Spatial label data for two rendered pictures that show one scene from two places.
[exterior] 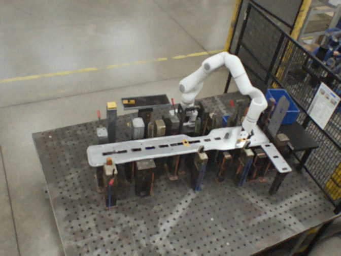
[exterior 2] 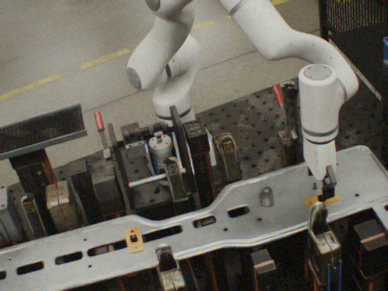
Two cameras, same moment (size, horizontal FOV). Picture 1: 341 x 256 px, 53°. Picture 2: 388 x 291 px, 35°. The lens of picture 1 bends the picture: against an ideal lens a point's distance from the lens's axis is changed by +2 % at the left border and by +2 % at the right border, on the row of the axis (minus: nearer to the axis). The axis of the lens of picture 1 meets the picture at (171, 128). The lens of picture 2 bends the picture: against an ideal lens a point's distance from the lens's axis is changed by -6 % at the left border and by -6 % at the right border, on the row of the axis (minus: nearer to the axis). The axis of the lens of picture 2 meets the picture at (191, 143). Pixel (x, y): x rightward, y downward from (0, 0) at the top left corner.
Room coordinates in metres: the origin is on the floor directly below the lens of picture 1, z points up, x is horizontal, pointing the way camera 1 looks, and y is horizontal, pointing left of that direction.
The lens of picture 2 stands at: (0.85, -0.60, 2.10)
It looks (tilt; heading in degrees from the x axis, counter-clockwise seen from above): 38 degrees down; 17
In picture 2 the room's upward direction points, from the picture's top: 11 degrees counter-clockwise
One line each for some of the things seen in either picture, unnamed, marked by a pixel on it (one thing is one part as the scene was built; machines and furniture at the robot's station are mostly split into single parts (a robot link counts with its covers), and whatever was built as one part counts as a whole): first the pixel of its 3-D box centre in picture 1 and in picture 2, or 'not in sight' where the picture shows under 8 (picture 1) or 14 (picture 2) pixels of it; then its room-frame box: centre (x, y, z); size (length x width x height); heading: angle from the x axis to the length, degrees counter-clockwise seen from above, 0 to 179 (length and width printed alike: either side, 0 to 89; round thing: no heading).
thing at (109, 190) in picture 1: (110, 186); not in sight; (1.43, 0.35, 0.88); 0.15 x 0.11 x 0.36; 24
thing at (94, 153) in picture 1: (183, 144); (127, 245); (1.82, -0.10, 1.00); 1.38 x 0.22 x 0.02; 114
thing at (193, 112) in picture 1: (187, 128); (161, 192); (2.06, -0.13, 0.94); 0.18 x 0.13 x 0.49; 114
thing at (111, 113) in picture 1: (111, 128); not in sight; (1.94, 0.47, 0.92); 0.08 x 0.08 x 0.44; 24
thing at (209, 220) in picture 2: (203, 154); (213, 261); (1.91, -0.28, 0.84); 0.12 x 0.05 x 0.29; 24
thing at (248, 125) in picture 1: (249, 123); (320, 148); (1.97, -0.56, 1.17); 0.10 x 0.07 x 0.11; 24
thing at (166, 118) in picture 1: (163, 134); (96, 220); (1.99, 0.06, 0.90); 0.05 x 0.05 x 0.40; 24
